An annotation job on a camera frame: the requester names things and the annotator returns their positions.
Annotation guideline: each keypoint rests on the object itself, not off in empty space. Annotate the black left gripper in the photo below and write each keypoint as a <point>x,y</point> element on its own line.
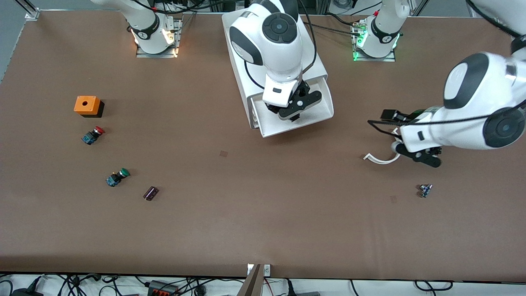
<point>408,116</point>

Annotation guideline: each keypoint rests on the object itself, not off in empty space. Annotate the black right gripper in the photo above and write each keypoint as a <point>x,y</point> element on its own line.
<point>272,109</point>

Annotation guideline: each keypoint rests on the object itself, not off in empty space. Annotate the white plastic drawer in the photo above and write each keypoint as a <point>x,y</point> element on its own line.
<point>320,107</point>

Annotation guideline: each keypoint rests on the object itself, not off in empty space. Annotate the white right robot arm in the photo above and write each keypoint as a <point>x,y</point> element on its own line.
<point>283,45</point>

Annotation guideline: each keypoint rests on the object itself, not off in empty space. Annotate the white drawer cabinet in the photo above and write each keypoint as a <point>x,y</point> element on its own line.
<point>318,57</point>

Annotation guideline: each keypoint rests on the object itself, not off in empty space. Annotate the green push button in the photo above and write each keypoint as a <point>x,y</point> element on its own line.
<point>117,176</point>

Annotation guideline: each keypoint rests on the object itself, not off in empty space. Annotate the red push button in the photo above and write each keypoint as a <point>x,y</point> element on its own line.
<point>92,135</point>

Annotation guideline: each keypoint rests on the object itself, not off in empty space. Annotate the orange button box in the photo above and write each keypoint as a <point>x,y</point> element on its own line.
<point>86,106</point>

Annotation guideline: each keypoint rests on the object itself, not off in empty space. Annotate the white curved plastic piece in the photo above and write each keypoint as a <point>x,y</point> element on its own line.
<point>378,160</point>

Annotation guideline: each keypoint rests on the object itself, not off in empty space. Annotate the small blue electronic component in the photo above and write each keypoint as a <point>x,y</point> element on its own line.
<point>425,190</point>

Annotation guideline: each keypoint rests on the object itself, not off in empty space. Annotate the purple capacitor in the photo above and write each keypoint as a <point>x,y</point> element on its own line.
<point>151,193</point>

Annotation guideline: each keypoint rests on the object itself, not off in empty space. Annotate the black orange power strip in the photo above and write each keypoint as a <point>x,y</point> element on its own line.
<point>162,290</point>

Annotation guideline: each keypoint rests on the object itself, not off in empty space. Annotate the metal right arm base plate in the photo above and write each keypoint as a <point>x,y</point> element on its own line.
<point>141,54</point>

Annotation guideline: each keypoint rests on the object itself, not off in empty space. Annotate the white mounting bracket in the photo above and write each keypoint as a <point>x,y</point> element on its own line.
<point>267,270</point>

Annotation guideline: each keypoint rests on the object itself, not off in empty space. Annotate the grey metal post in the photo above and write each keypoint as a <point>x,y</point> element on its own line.
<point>251,283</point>

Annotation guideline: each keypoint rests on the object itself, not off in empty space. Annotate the aluminium frame profile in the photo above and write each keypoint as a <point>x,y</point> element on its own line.
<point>32,13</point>

